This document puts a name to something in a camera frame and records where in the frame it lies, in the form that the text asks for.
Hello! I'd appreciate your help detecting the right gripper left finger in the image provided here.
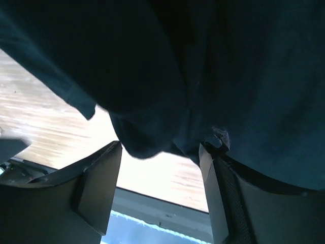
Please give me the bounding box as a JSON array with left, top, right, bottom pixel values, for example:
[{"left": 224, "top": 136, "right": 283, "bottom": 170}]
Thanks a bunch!
[{"left": 1, "top": 141, "right": 122, "bottom": 243}]

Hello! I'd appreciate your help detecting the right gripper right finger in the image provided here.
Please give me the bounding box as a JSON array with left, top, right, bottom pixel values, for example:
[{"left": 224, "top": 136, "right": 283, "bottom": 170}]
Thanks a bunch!
[{"left": 199, "top": 142, "right": 324, "bottom": 244}]

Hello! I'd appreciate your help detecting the black t shirt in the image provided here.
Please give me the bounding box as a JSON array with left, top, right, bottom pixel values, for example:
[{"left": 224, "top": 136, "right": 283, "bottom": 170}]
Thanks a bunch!
[{"left": 1, "top": 1, "right": 324, "bottom": 190}]

